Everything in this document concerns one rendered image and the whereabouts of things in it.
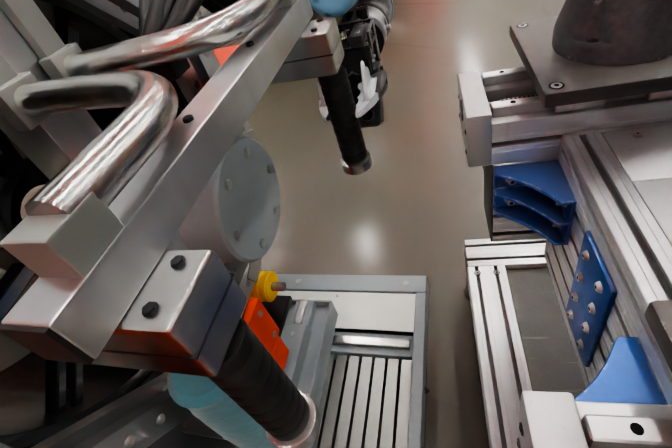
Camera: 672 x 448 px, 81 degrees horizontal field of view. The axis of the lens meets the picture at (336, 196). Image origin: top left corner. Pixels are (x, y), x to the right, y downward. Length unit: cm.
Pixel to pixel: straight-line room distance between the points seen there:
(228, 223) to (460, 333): 96
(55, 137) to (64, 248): 25
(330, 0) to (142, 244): 44
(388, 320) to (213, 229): 87
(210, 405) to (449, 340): 88
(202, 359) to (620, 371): 37
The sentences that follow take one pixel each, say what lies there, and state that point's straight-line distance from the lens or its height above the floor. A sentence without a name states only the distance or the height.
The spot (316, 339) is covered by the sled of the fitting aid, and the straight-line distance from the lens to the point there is 112.
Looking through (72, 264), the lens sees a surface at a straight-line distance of 20.
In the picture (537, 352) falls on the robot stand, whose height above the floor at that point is 21.
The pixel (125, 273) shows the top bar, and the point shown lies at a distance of 22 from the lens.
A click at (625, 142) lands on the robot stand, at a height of 73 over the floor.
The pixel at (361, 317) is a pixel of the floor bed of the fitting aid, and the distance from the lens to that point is 120.
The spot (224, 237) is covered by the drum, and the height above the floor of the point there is 86.
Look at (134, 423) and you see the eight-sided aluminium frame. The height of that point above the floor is 70.
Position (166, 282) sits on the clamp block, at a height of 95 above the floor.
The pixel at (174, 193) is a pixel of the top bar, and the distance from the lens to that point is 24.
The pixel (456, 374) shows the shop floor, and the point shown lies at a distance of 118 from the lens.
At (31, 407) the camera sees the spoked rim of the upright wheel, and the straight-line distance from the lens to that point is 65.
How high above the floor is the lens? 109
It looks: 40 degrees down
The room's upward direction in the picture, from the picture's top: 19 degrees counter-clockwise
